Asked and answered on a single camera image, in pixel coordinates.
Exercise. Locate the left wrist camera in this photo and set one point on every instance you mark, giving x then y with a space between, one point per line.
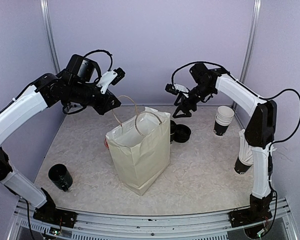
111 77

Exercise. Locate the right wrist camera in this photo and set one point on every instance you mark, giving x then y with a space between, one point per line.
176 89

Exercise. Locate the red white patterned bowl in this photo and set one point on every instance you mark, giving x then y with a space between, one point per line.
106 143

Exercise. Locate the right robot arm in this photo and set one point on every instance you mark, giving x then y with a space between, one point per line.
260 131

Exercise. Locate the beige paper bag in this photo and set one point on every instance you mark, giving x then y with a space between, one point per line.
140 148

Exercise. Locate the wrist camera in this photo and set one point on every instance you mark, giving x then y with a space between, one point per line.
111 77
176 89

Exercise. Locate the corner metal post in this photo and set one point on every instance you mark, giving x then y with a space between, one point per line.
251 40
44 6

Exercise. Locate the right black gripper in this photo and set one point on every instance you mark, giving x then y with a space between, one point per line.
186 109

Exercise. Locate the cup holding straws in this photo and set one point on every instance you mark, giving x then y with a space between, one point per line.
241 167

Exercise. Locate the left corner metal post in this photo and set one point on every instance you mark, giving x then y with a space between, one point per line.
44 6

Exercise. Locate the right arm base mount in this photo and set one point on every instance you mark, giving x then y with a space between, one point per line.
258 210

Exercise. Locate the dark green black can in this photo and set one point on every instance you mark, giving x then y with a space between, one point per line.
60 176

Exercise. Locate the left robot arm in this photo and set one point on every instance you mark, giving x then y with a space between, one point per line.
81 83

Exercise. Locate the bundle of white straws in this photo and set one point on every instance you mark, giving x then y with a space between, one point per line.
245 153

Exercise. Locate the right corner metal post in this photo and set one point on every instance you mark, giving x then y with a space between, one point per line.
251 40

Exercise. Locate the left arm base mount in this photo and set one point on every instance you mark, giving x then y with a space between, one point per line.
49 213

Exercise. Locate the stack of black lids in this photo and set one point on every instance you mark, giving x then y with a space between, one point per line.
179 133

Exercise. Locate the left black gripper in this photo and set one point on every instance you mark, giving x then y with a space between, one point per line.
109 96

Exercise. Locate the stack of paper cups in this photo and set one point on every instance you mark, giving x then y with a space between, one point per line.
223 119

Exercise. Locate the aluminium front rail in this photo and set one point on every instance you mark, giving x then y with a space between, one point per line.
98 226

